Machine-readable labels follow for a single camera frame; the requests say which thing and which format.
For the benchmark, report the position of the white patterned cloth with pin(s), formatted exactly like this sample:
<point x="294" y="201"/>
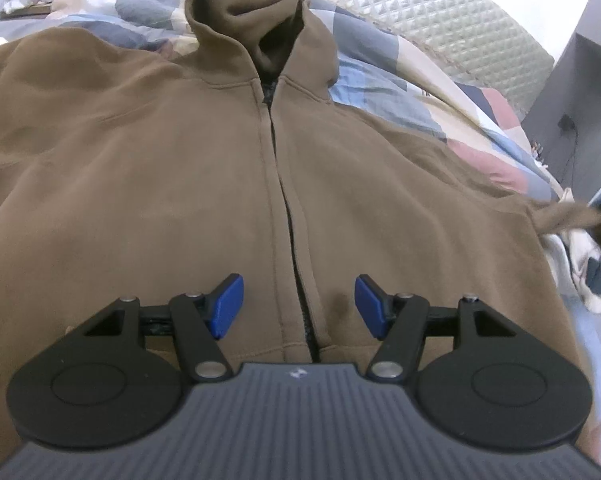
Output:
<point x="570" y="270"/>

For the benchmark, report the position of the checkered duvet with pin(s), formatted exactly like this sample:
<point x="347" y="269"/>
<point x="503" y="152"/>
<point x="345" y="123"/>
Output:
<point x="380" y="85"/>

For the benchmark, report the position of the grey cabinet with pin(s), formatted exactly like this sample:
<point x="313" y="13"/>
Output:
<point x="590" y="90"/>

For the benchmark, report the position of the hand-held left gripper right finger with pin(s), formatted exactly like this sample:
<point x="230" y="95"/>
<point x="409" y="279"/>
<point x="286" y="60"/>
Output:
<point x="370" y="305"/>

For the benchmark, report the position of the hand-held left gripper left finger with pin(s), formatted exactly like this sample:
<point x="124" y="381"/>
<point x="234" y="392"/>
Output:
<point x="225" y="305"/>

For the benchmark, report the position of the brown zip hoodie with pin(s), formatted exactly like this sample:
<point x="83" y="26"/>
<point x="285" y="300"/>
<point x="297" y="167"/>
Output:
<point x="130" y="160"/>

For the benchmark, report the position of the cream quilted headboard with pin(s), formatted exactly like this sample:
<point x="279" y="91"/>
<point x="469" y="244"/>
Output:
<point x="455" y="15"/>

